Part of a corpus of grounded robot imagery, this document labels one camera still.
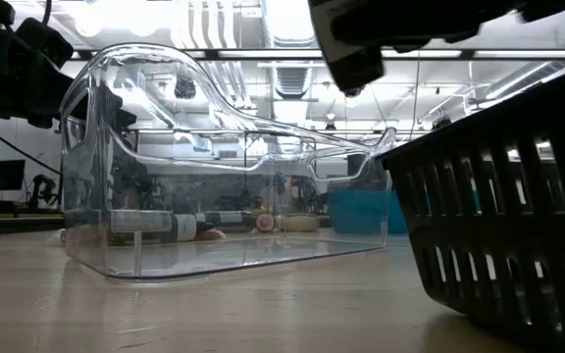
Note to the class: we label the black slotted plastic basket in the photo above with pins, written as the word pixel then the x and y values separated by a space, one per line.
pixel 483 230

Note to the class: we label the teal plastic bin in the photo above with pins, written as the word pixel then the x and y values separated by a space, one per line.
pixel 356 211

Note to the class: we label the black ceiling light rail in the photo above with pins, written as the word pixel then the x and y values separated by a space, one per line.
pixel 467 54

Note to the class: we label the black computer monitor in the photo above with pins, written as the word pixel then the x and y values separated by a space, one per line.
pixel 7 175

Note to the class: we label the black overhead camera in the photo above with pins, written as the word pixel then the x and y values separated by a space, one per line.
pixel 354 90

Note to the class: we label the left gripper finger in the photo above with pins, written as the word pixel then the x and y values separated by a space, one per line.
pixel 111 113

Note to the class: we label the silver ceiling air duct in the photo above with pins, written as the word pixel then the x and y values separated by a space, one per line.
pixel 290 19

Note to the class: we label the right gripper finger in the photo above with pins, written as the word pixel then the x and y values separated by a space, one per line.
pixel 356 64

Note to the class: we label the clear plastic bin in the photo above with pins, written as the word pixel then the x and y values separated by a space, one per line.
pixel 263 255

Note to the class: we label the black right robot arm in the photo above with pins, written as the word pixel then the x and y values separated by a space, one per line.
pixel 549 9

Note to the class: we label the black metal table frame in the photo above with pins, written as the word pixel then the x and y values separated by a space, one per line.
pixel 13 225

